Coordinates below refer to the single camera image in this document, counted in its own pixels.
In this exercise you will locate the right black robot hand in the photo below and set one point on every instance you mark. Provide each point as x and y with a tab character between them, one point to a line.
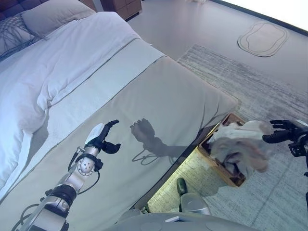
286	130

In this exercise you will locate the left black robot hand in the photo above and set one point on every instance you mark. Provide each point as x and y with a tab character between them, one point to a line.
97	134

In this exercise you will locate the cream garment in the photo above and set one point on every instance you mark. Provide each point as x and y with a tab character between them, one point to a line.
240	142

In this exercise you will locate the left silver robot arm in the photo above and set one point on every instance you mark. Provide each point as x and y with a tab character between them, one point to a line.
69	180

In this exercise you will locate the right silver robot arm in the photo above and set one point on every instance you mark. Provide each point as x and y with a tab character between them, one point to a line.
299	146

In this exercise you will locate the brown woven basket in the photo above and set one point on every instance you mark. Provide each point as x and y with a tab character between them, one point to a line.
223	172

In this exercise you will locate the bed with beige cover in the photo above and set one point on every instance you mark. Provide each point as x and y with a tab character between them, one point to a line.
168	91

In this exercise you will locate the grey area rug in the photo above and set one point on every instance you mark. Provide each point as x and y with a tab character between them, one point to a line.
252	84

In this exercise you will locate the white duvet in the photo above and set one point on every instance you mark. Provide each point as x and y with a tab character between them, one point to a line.
60	67

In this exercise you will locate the beige oval floor mat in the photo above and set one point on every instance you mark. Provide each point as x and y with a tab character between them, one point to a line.
262	38

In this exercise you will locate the grey robot torso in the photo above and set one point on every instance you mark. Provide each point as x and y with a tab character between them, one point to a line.
168	222

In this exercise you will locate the right silver robot leg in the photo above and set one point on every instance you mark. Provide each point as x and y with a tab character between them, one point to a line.
192	202

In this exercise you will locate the beige pillow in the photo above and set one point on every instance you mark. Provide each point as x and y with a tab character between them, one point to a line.
55	16

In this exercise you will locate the grey patterned cushion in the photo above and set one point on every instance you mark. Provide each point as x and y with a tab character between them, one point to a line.
14	36

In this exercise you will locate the brown wooden nightstand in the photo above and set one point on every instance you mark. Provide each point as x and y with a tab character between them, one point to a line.
120	7

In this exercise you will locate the brown padded headboard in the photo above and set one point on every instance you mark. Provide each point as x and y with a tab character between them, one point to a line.
12	6

